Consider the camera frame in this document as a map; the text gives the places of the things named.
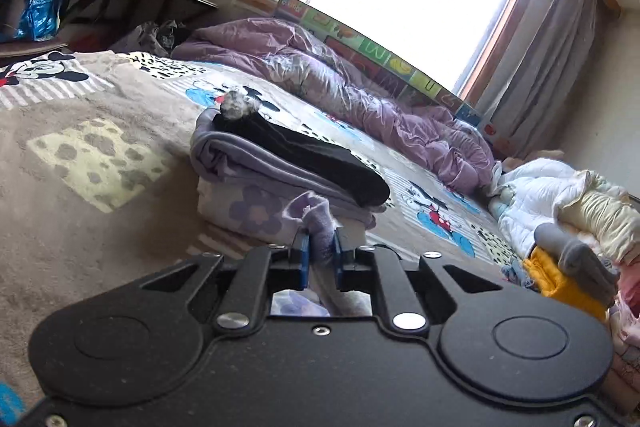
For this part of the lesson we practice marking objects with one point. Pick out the blue plastic bag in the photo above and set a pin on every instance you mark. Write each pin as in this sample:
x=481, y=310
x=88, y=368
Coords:
x=42, y=7

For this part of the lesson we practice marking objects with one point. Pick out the lilac floral fleece garment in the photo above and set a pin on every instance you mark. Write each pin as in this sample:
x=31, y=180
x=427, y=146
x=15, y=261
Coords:
x=316, y=221
x=250, y=207

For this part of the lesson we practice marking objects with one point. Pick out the pink garment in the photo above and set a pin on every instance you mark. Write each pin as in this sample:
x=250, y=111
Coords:
x=627, y=337

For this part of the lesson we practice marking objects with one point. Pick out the cartoon printed blanket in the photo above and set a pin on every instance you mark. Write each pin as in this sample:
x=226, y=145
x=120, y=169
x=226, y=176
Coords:
x=90, y=187

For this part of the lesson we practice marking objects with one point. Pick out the yellow garment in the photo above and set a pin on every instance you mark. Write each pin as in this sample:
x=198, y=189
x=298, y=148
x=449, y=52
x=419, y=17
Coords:
x=550, y=279

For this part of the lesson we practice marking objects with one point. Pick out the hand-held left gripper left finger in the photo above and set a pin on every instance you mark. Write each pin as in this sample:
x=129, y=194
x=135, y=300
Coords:
x=302, y=263

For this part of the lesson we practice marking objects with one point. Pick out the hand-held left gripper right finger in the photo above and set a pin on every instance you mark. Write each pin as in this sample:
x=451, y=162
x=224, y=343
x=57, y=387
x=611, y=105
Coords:
x=339, y=263

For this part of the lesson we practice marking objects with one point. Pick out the white puffer jacket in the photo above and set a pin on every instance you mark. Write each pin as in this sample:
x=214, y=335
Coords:
x=535, y=202

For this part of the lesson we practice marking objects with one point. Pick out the purple duvet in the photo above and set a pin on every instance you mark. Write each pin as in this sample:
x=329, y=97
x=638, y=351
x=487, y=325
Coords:
x=320, y=72

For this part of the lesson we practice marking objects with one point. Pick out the colourful alphabet foam mat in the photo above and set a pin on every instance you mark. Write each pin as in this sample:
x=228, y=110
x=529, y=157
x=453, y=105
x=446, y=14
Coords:
x=380, y=52

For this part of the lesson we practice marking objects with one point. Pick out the grey curtain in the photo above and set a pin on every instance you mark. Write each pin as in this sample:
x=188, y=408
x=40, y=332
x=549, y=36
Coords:
x=550, y=47

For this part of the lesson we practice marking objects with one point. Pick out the blue patterned small cloth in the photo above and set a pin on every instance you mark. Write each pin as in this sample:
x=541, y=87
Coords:
x=515, y=274

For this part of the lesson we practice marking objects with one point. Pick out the folded purple clothes stack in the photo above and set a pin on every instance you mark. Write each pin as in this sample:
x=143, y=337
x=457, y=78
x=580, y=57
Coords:
x=250, y=157

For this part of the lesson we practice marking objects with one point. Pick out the grey knitted garment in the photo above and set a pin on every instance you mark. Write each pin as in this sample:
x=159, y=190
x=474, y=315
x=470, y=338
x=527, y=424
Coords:
x=575, y=257

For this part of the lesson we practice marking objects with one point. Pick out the cream padded jacket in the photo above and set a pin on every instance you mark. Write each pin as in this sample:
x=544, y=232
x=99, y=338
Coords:
x=607, y=212

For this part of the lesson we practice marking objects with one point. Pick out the dark clothing heap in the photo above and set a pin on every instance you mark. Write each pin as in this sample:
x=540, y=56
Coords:
x=155, y=37

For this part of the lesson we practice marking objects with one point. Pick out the black garment with fur pompom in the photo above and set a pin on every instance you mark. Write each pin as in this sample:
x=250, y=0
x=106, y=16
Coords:
x=320, y=157

